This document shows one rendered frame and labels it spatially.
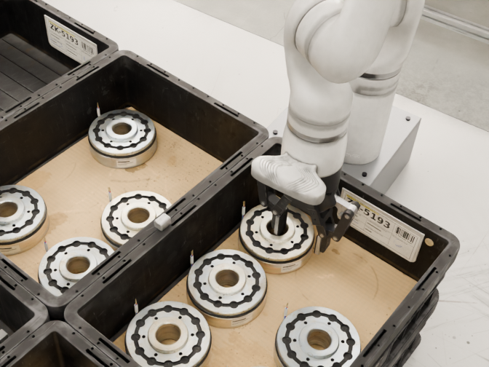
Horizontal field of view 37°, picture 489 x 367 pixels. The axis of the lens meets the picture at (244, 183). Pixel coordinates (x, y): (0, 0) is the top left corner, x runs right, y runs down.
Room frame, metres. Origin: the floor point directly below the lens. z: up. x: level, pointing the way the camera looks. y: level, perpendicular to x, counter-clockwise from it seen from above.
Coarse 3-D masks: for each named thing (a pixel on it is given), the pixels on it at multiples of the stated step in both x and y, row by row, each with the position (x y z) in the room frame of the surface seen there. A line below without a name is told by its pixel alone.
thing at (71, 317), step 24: (264, 144) 0.75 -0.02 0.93; (240, 168) 0.71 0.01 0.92; (216, 192) 0.65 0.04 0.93; (360, 192) 0.67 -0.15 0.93; (192, 216) 0.61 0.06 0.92; (408, 216) 0.63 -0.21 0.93; (456, 240) 0.60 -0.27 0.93; (120, 264) 0.53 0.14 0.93; (432, 264) 0.56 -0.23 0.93; (96, 288) 0.49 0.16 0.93; (432, 288) 0.54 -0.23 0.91; (72, 312) 0.46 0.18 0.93; (408, 312) 0.49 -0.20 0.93; (96, 336) 0.43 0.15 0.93; (384, 336) 0.45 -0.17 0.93; (120, 360) 0.40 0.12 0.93; (360, 360) 0.42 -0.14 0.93
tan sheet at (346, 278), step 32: (320, 256) 0.64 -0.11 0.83; (352, 256) 0.64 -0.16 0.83; (288, 288) 0.58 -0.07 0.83; (320, 288) 0.58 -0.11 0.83; (352, 288) 0.59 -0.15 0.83; (384, 288) 0.59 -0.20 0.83; (256, 320) 0.53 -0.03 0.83; (352, 320) 0.54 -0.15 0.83; (384, 320) 0.54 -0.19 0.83; (224, 352) 0.48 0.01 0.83; (256, 352) 0.48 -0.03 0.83
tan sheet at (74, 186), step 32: (160, 128) 0.88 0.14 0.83; (64, 160) 0.79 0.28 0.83; (160, 160) 0.80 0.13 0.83; (192, 160) 0.81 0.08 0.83; (64, 192) 0.72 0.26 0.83; (96, 192) 0.73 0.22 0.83; (160, 192) 0.74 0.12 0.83; (64, 224) 0.66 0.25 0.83; (96, 224) 0.67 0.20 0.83; (32, 256) 0.60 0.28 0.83
